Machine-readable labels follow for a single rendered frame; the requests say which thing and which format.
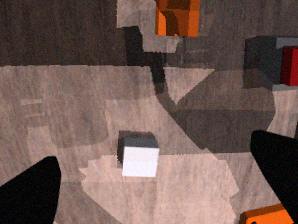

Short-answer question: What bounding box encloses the red button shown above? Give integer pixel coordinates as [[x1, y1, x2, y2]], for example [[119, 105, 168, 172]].
[[258, 35, 298, 92]]

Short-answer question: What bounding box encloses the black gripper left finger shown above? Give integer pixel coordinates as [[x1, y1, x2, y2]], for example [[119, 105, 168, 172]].
[[0, 156, 63, 224]]

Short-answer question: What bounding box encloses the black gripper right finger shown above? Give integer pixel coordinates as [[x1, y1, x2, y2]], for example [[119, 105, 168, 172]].
[[250, 131, 298, 224]]

